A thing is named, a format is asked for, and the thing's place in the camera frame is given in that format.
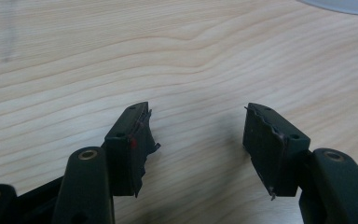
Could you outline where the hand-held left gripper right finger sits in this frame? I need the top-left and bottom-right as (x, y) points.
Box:
(242, 102), (358, 224)

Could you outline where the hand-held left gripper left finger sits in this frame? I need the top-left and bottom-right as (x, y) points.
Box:
(51, 101), (161, 224)

